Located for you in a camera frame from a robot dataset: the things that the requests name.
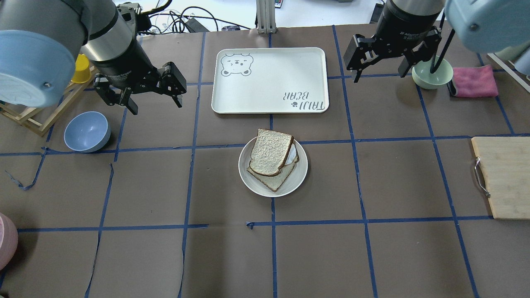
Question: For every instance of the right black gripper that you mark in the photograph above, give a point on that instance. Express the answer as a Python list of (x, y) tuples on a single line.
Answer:
[(403, 23)]

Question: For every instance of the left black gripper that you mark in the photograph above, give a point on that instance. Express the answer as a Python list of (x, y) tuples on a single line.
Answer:
[(125, 63)]

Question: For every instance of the bread slice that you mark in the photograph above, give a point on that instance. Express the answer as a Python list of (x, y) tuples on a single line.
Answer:
[(269, 152), (275, 182)]

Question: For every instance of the white round plate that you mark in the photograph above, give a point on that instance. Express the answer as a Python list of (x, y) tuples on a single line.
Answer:
[(289, 179)]

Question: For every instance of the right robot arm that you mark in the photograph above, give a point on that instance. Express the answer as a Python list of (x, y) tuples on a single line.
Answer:
[(484, 26)]

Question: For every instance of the bread slice on plate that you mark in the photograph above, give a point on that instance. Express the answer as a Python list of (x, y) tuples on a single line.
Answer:
[(275, 182)]

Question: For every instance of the green bowl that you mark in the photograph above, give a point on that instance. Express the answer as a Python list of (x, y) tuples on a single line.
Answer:
[(430, 81)]

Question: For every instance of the blue bowl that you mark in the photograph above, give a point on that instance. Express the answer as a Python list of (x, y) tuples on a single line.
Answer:
[(87, 132)]

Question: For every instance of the yellow cup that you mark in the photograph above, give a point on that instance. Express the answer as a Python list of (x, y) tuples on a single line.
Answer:
[(82, 72)]

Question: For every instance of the black power adapter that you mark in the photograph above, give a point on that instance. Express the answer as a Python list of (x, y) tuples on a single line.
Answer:
[(194, 26)]

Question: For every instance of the cream bear tray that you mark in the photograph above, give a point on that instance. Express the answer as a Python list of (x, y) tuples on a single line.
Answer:
[(270, 81)]

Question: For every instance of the fried egg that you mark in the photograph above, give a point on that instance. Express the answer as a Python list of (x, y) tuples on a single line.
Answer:
[(291, 155)]

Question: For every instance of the wooden cup rack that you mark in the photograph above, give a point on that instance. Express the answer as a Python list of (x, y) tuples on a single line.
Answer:
[(40, 120)]

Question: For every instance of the pink cloth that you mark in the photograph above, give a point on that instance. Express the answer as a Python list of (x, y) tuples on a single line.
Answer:
[(473, 82)]

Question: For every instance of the wooden cutting board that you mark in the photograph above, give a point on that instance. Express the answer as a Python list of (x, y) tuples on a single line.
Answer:
[(505, 166)]

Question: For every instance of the aluminium frame post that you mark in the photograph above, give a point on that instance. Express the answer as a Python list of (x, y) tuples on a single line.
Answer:
[(266, 17)]

